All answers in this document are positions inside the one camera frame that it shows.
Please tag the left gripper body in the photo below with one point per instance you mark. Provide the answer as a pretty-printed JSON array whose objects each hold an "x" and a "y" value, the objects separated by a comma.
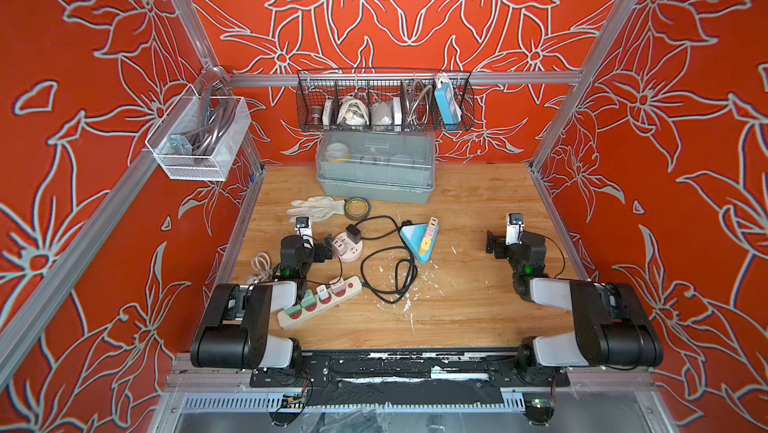
[{"x": 318, "y": 256}]

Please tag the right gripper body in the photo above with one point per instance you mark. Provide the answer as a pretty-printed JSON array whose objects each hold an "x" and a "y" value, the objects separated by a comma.
[{"x": 502, "y": 251}]

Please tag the pink round power socket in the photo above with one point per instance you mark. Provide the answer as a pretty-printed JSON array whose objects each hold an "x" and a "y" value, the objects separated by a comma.
[{"x": 347, "y": 250}]

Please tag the yellow plug adapter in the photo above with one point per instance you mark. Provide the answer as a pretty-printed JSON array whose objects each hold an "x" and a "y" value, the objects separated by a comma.
[{"x": 425, "y": 247}]

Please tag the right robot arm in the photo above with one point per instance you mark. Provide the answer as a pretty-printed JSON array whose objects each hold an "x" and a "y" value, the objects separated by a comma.
[{"x": 610, "y": 326}]

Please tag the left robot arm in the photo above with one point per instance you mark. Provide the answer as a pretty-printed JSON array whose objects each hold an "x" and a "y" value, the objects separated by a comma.
[{"x": 234, "y": 329}]

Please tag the white work glove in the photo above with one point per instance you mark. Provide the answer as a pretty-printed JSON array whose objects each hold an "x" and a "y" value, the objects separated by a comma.
[{"x": 316, "y": 209}]

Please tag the white power strip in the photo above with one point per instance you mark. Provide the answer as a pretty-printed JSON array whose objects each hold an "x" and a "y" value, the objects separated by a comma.
[{"x": 316, "y": 302}]

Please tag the tape roll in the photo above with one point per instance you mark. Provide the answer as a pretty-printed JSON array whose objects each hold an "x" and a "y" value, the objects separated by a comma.
[{"x": 356, "y": 209}]

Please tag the grey plastic storage box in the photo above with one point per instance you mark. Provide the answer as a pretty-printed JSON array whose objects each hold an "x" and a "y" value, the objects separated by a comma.
[{"x": 389, "y": 167}]

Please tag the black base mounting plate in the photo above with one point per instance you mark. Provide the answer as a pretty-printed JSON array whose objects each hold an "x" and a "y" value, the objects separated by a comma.
[{"x": 496, "y": 366}]

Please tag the blue power bank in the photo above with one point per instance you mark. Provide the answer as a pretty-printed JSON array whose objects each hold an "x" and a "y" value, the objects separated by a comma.
[{"x": 449, "y": 110}]

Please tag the black wire basket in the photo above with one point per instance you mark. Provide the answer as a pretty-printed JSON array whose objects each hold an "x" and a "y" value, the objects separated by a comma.
[{"x": 389, "y": 100}]

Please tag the clear plastic wall basket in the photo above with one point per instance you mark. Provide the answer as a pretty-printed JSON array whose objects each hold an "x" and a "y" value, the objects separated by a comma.
[{"x": 200, "y": 137}]

